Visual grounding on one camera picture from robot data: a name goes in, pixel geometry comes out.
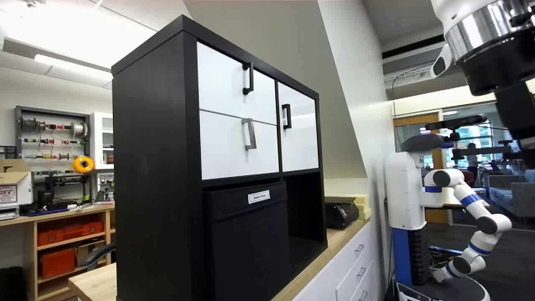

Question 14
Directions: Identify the black device on counter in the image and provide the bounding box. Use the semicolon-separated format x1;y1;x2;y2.
325;196;362;231

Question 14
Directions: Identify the white counter with drawers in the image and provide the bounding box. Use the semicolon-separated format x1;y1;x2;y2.
273;216;382;301

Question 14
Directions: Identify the black fabric storage bin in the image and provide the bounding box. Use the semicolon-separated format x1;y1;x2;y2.
203;180;293;301

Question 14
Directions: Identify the long red toolbox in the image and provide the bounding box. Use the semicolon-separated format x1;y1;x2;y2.
38;220;108;248

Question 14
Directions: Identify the yellow foam block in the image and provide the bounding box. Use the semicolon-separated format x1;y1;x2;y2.
357;195;374;223

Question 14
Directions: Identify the black wooden kitchen cabinet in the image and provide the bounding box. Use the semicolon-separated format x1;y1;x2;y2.
111;14;330;301

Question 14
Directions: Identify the white blue mobile robot body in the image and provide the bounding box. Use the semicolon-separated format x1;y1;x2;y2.
384;133;492;301

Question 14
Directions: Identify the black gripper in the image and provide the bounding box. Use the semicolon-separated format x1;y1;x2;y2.
457;31;535;170

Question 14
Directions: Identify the white wall shelf cabinet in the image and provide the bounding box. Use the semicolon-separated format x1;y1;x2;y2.
91;111;118;171

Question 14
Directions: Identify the blue sofa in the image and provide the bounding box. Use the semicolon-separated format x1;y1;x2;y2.
486;170;535;221

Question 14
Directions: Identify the yellow filament spool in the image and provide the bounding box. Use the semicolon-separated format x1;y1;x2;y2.
73;155;98;178

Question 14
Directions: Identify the small red toolbox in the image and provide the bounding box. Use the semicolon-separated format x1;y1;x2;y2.
39;248;79;282

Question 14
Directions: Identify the white drawer with black handle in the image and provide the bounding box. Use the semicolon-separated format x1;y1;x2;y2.
196;41;280;126

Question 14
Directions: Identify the wooden workbench with shelves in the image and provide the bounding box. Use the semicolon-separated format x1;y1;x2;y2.
0;201;118;301

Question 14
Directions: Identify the light wooden table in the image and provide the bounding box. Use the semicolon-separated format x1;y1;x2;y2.
68;263;119;301

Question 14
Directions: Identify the black benchtop machine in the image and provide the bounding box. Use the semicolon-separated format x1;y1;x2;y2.
24;170;94;218

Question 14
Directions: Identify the white cabinet door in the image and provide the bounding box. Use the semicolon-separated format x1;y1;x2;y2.
277;83;322;175

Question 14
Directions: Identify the white cardboard box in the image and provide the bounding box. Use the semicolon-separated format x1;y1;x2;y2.
0;170;36;215

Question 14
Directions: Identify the grey wall tool rack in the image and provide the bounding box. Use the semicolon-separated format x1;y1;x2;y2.
14;106;94;165

